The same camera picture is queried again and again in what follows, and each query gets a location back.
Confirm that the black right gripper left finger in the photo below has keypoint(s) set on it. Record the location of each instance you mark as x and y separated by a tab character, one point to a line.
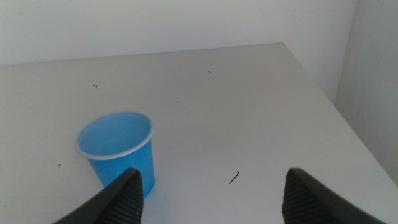
121	202

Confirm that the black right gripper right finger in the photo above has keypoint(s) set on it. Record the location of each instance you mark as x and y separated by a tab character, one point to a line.
304	199

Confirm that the blue plastic cup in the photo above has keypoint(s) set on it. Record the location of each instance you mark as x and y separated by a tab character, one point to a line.
115	140

